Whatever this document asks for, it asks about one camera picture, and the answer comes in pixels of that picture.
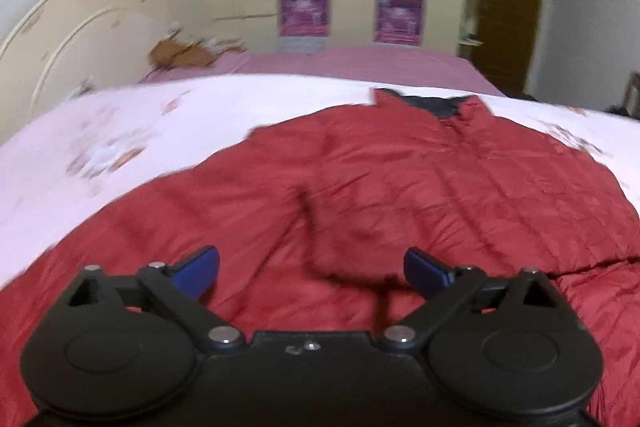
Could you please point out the brown wooden door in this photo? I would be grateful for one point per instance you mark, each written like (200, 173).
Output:
(510, 12)

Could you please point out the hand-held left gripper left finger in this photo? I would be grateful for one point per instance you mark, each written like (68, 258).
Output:
(199, 268)

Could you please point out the pink bed sheet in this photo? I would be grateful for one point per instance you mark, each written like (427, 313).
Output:
(350, 62)

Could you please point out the red down jacket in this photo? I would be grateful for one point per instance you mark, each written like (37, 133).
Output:
(400, 187)

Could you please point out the purple wall poster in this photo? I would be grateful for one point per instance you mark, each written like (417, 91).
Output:
(399, 16)
(303, 9)

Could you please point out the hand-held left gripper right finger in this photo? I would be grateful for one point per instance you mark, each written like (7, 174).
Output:
(422, 269)

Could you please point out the cream bed headboard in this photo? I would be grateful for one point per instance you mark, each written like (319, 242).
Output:
(75, 37)

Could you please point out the pink floral blanket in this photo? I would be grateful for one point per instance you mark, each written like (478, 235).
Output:
(125, 137)

